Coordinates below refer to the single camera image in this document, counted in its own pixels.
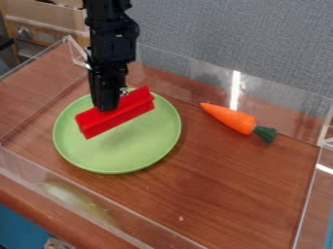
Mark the clear acrylic tray walls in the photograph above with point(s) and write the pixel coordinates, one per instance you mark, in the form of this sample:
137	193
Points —
225	192

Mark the green round plate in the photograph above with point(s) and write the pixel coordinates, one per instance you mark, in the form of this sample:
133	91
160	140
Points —
125	149

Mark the cardboard box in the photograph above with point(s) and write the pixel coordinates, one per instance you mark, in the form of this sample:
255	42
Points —
62	13

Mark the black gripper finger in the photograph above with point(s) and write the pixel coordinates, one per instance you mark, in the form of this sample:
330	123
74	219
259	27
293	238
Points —
109	92
94	86

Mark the red rectangular block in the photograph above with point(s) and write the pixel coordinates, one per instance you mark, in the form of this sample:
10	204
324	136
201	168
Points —
96	122

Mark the orange toy carrot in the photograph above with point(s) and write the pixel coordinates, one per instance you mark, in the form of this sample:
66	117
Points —
240	121

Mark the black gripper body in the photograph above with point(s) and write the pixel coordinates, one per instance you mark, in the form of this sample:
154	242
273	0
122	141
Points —
113	47

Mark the clear acrylic corner bracket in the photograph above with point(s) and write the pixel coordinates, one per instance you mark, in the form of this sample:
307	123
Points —
78	52

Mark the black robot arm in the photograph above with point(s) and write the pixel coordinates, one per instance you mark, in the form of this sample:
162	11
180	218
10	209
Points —
106	10

